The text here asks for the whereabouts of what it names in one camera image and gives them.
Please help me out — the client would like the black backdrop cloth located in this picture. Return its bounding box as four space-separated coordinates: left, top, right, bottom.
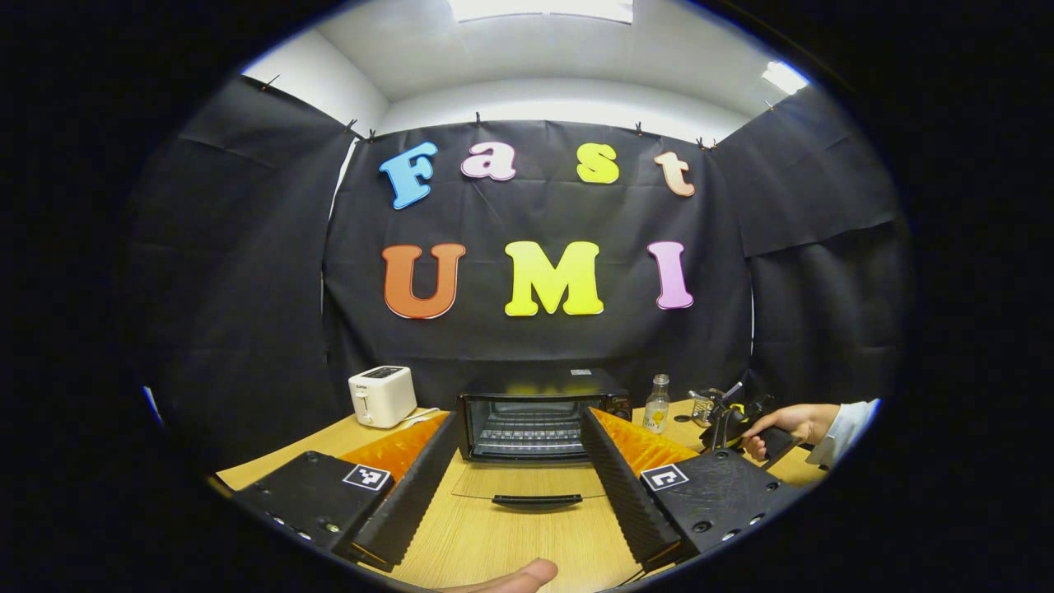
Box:
115 74 915 474

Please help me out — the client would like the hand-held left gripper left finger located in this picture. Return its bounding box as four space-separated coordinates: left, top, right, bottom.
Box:
231 412 460 575

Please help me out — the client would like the clear glass bottle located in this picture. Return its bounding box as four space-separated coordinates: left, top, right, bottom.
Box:
643 374 671 435

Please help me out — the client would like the row of black cloth clips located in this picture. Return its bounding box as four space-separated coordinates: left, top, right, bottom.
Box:
259 74 779 153

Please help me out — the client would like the black electric oven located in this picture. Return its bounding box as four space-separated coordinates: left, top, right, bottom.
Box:
451 368 633 508

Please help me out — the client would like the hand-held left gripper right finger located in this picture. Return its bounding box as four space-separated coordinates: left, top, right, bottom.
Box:
581 407 804 569

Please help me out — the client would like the white toaster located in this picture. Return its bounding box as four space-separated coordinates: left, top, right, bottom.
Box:
348 366 418 429

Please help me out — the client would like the ceiling light panel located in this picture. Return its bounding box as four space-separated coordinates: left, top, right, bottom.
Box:
762 60 809 96
447 0 635 24

